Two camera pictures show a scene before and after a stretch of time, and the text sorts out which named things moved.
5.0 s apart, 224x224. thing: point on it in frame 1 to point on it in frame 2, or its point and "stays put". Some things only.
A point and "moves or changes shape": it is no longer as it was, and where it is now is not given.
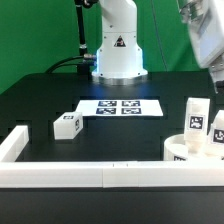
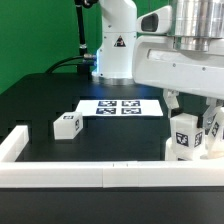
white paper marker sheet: (120, 108) stays put
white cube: (215, 144) moves or changes shape
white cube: (196, 115) to (186, 138)
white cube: (68, 125) stays put
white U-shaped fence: (99, 174) stays put
